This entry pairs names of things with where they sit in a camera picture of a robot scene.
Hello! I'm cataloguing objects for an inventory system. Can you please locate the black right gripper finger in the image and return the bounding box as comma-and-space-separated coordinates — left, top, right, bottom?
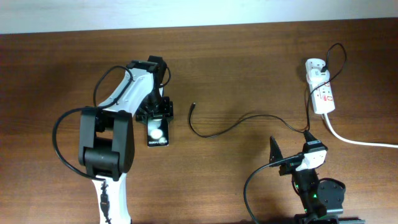
269, 136, 284, 167
303, 130, 317, 142

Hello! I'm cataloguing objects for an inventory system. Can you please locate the black and cream flip phone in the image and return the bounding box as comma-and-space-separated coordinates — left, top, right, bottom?
147, 119, 169, 147

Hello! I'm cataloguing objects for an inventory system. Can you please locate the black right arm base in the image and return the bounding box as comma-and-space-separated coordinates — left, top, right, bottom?
317, 178, 346, 215

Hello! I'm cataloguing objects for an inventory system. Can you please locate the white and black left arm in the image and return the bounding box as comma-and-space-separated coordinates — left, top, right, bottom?
78, 55, 174, 223

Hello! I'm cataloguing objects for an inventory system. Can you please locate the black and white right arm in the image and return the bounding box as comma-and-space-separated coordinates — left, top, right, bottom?
269, 131, 328, 223

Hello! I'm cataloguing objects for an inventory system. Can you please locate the white USB charger plug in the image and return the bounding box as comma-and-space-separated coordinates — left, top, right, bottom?
306, 68, 330, 84

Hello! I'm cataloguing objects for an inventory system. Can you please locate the white power strip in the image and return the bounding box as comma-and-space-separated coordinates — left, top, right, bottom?
305, 58, 335, 114

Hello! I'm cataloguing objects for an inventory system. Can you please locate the white power strip cord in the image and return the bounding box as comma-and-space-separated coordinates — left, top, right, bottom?
322, 113, 398, 149

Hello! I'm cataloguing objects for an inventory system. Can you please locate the black USB charging cable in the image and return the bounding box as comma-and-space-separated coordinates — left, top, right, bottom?
187, 42, 348, 139

